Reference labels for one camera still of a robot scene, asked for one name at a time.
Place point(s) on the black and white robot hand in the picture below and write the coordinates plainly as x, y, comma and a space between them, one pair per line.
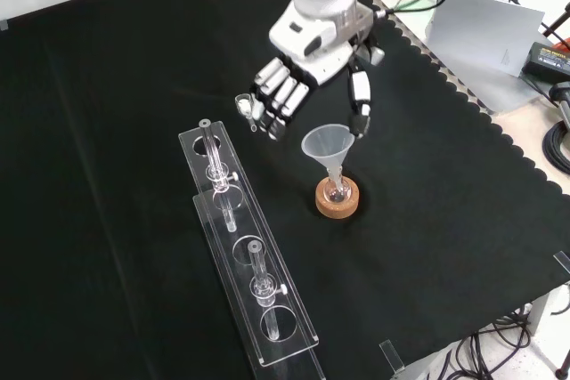
311, 42

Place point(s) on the translucent plastic funnel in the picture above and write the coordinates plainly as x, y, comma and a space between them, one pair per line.
327, 146

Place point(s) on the clear acrylic funnel stand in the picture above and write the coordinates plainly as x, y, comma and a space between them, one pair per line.
249, 242

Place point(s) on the clear round-bottom flask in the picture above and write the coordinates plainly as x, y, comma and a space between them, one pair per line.
336, 191

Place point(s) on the pale grey board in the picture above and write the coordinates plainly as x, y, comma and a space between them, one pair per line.
485, 33

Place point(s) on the black bench cloth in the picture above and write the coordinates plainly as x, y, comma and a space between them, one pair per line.
133, 131

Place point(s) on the black power adapter yellow label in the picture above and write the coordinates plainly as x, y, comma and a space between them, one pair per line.
548, 62

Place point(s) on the black and red tripod leg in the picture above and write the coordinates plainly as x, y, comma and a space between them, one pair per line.
556, 24

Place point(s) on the clear cloth clip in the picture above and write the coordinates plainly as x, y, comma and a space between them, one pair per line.
392, 355
563, 262

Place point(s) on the grey metal base plate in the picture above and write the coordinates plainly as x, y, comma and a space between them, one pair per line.
499, 91

